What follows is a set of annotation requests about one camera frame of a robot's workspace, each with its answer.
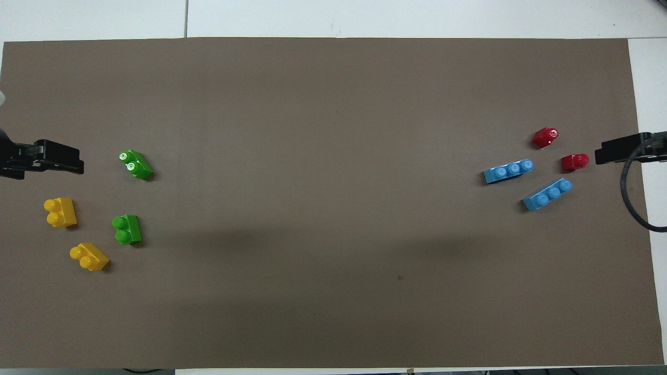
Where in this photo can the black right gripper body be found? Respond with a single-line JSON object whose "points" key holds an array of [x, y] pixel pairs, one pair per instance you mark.
{"points": [[654, 148]]}

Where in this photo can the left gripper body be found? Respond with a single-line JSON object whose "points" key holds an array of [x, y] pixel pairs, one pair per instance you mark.
{"points": [[13, 159]]}

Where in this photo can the green two-stud block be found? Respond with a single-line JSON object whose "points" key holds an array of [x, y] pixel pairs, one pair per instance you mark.
{"points": [[127, 230], [136, 165]]}

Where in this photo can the blue three-stud block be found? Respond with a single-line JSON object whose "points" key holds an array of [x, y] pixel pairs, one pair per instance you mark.
{"points": [[508, 171], [547, 195]]}

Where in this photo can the red single-stud block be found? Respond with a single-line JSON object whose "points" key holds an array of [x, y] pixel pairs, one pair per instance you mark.
{"points": [[544, 138], [574, 162]]}

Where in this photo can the yellow two-stud block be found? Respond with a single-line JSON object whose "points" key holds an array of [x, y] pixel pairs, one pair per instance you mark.
{"points": [[89, 256], [61, 212]]}

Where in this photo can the brown table mat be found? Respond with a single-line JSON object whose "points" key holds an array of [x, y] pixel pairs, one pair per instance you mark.
{"points": [[333, 286]]}

